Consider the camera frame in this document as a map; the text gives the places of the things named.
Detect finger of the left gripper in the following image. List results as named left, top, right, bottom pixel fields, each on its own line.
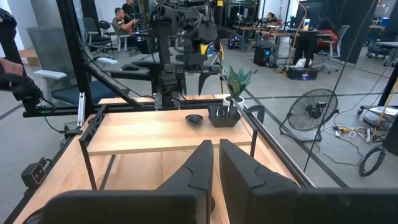
left=178, top=73, right=188, bottom=95
left=198, top=72, right=214, bottom=96

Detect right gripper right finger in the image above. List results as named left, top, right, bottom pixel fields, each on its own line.
left=219, top=138, right=398, bottom=224

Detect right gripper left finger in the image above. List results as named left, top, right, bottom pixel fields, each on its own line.
left=39, top=139, right=216, bottom=224

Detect black teardrop plate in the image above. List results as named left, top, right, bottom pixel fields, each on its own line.
left=185, top=113, right=205, bottom=126

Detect black wavy square plate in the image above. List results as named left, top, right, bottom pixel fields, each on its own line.
left=207, top=104, right=242, bottom=129

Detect potted plant white pot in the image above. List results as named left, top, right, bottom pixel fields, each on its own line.
left=221, top=64, right=259, bottom=110

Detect black side table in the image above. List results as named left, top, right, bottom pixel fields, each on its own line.
left=104, top=51, right=222, bottom=94

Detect wooden sorting tray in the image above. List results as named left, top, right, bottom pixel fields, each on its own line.
left=78, top=105, right=259, bottom=191

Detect black computer mouse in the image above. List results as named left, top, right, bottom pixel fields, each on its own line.
left=120, top=63, right=141, bottom=72

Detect black computer tower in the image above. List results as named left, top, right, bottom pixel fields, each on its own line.
left=252, top=45, right=278, bottom=68

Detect person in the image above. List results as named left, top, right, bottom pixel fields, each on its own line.
left=264, top=11, right=279, bottom=26
left=315, top=17, right=340, bottom=50
left=111, top=7, right=141, bottom=35
left=121, top=0, right=137, bottom=17

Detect wooden work table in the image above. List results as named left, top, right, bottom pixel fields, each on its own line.
left=231, top=24, right=295, bottom=52

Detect black floor case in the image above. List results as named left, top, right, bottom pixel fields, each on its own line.
left=286, top=67, right=320, bottom=82

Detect black office chair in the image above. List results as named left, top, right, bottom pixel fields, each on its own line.
left=83, top=16, right=114, bottom=54

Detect black floor fan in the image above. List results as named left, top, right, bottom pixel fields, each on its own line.
left=278, top=88, right=340, bottom=144

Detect gray office chair blue seat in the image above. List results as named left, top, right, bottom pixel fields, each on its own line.
left=26, top=26, right=130, bottom=105

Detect light gray office chair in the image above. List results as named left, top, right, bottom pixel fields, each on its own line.
left=312, top=24, right=351, bottom=75

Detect low rolling platform cart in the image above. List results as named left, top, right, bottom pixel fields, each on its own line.
left=356, top=104, right=398, bottom=126

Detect tall black partition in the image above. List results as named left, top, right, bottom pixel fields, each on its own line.
left=337, top=0, right=379, bottom=65

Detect person's hand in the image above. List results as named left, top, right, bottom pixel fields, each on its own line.
left=0, top=58, right=25, bottom=78

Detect silver aluminium bracket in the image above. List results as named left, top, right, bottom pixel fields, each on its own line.
left=76, top=91, right=86, bottom=127

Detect black pedestal desk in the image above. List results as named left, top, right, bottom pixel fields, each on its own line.
left=293, top=29, right=333, bottom=68

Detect white power strip with cords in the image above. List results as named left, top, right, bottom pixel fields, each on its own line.
left=323, top=123, right=374, bottom=143

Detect black aluminium station frame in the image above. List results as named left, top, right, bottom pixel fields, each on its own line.
left=2, top=0, right=315, bottom=224

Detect coiled black cable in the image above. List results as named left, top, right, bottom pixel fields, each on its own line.
left=358, top=144, right=387, bottom=178

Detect long black cable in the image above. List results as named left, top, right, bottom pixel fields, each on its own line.
left=303, top=0, right=376, bottom=174

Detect black table-level camera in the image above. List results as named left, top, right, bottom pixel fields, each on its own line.
left=20, top=157, right=52, bottom=189

